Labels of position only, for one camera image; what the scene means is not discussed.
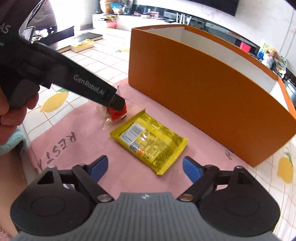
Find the yellow snack packet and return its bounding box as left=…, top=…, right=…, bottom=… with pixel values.
left=110, top=110, right=189, bottom=176

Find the clear red pastry packet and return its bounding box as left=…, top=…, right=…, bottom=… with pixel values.
left=101, top=84, right=127, bottom=131

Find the person left hand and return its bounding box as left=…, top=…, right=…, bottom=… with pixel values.
left=0, top=89, right=39, bottom=145

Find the pink table mat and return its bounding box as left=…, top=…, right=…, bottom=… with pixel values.
left=24, top=80, right=245, bottom=198

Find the yellow tissue pack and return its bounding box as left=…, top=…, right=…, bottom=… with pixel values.
left=70, top=39, right=94, bottom=53

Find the lemon print tablecloth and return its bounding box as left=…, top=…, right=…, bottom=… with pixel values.
left=21, top=29, right=295, bottom=240

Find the orange cardboard box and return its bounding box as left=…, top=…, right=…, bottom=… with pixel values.
left=128, top=25, right=295, bottom=166

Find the pink storage box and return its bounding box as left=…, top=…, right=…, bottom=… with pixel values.
left=106, top=20, right=116, bottom=29

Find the gold vase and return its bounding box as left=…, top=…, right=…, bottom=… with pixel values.
left=100, top=0, right=122, bottom=14

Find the white tv console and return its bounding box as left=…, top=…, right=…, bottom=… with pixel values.
left=92, top=14, right=170, bottom=31

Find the red box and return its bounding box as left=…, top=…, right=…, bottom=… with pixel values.
left=239, top=41, right=251, bottom=53

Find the teddy bear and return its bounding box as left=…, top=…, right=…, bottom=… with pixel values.
left=261, top=48, right=280, bottom=70

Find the white wifi router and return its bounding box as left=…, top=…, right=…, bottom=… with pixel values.
left=176, top=13, right=192, bottom=25

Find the wall television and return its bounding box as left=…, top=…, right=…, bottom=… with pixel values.
left=191, top=0, right=239, bottom=16

